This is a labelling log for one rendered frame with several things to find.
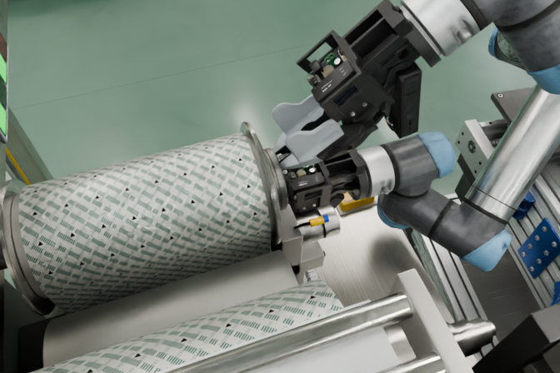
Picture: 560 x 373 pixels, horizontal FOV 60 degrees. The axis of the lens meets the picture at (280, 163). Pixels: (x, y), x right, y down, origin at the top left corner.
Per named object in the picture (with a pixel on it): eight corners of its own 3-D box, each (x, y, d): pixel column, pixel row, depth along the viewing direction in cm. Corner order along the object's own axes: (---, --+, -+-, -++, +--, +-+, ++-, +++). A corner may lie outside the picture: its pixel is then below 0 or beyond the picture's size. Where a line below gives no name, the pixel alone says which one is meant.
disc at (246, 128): (282, 265, 58) (282, 196, 46) (277, 266, 58) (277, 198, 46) (247, 172, 67) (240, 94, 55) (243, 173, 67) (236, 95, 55)
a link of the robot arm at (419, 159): (450, 186, 79) (466, 153, 72) (389, 205, 76) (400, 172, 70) (426, 151, 83) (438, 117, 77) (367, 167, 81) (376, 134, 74)
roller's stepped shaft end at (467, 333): (495, 354, 38) (511, 340, 35) (427, 380, 36) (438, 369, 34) (472, 315, 40) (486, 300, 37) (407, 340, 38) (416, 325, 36)
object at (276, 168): (292, 206, 53) (273, 141, 54) (276, 211, 52) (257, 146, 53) (281, 210, 60) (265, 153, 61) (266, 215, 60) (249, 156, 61)
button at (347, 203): (373, 202, 97) (376, 196, 95) (342, 212, 95) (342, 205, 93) (359, 176, 101) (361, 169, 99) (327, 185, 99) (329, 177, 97)
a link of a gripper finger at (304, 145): (252, 152, 54) (312, 96, 51) (283, 169, 58) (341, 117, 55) (261, 173, 52) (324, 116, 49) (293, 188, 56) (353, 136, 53)
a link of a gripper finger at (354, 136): (303, 136, 55) (361, 84, 52) (312, 141, 56) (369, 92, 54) (321, 166, 52) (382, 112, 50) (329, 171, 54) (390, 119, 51)
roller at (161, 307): (311, 366, 57) (317, 331, 47) (87, 448, 51) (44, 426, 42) (277, 276, 64) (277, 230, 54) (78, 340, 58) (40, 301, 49)
